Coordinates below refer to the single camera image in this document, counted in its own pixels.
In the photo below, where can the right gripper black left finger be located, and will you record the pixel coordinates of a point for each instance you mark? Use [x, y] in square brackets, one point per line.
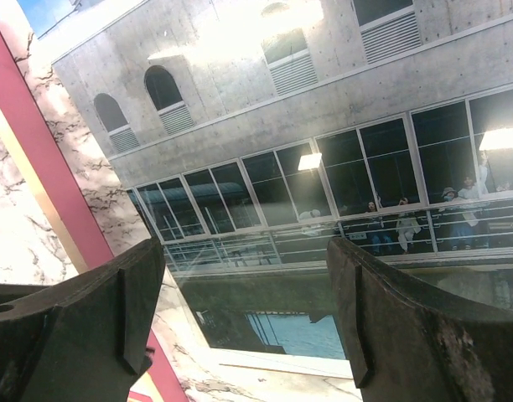
[84, 339]

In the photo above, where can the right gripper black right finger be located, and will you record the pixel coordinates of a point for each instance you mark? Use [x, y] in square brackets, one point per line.
[408, 340]

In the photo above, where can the pink wooden picture frame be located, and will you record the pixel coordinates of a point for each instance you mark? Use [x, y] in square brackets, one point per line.
[47, 161]

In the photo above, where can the building photo print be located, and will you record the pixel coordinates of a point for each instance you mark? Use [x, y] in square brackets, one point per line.
[249, 134]

